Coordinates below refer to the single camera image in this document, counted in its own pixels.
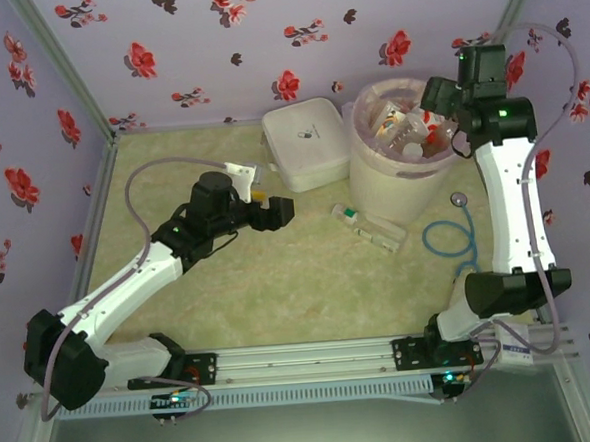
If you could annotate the white bin with pink liner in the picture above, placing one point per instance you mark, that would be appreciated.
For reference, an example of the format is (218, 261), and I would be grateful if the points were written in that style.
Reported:
(393, 190)

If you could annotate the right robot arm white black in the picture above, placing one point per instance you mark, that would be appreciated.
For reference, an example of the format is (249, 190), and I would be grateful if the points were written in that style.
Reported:
(514, 207)

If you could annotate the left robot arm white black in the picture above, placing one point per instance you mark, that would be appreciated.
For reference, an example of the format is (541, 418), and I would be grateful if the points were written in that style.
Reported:
(128, 281)

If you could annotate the white lidded plastic box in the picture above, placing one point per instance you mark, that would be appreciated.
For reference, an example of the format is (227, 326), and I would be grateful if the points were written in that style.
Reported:
(305, 145)

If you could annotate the small bottle green label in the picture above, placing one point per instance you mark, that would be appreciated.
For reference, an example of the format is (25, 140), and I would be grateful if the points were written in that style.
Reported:
(347, 213)

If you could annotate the clear bottle green cap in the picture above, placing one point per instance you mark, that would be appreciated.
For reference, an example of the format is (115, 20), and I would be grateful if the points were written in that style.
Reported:
(383, 231)

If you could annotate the small circuit board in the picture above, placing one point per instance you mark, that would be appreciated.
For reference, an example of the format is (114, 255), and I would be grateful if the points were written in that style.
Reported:
(173, 400)
(450, 379)

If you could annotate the small white blue carton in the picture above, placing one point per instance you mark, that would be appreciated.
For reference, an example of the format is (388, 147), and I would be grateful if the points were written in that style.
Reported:
(515, 348)

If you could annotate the grey metal panel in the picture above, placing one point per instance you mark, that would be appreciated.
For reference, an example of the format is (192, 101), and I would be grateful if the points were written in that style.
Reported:
(308, 435)

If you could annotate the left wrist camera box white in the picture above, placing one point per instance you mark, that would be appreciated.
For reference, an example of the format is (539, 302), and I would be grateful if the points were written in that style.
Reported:
(242, 176)

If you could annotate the aluminium table side rail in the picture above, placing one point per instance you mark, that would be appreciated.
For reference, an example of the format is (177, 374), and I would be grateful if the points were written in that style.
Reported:
(95, 213)

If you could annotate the aluminium frame post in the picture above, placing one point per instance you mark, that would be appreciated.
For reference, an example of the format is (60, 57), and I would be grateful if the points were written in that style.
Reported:
(68, 69)
(28, 438)
(582, 409)
(517, 2)

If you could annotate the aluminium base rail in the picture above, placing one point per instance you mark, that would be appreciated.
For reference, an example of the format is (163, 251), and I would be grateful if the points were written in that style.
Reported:
(303, 361)

